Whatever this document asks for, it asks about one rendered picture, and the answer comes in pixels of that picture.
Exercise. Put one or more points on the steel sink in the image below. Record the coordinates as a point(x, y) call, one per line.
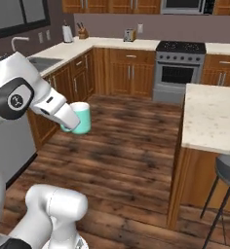
point(42, 62)

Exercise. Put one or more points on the silver toaster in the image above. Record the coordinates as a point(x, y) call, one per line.
point(129, 35)

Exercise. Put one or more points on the teal mug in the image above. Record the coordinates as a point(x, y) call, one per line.
point(83, 120)

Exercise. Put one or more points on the wooden base cupboards with drawer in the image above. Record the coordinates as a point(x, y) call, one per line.
point(221, 71)

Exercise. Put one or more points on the wooden wall cupboards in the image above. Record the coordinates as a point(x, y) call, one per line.
point(110, 6)

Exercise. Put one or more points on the wooden dining counter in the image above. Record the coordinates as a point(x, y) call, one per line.
point(198, 181)

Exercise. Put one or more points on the dark framed window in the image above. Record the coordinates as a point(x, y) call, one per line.
point(19, 13)

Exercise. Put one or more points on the wooden knife block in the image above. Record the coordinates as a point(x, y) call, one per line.
point(83, 33)

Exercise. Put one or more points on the white wall socket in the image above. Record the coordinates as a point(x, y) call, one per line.
point(48, 35)
point(140, 28)
point(40, 37)

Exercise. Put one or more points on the steel microwave oven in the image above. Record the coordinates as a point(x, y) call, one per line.
point(186, 6)

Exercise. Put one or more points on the grey stool with black legs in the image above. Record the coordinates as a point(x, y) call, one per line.
point(229, 168)

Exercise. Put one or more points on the wooden base cupboards under sink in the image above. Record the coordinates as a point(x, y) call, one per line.
point(79, 78)

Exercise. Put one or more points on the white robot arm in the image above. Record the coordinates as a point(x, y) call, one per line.
point(13, 81)

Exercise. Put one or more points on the grey dishwasher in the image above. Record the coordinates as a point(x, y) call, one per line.
point(13, 149)

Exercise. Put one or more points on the white sink tap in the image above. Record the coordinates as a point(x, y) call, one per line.
point(17, 39)

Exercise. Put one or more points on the steel cooker with hob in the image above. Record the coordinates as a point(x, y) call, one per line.
point(178, 74)

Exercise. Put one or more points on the wooden wall cupboard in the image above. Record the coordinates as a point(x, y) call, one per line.
point(226, 6)

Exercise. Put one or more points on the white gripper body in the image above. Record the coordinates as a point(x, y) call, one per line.
point(67, 118)

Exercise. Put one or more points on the white paper towel roll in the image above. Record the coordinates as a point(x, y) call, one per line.
point(67, 34)

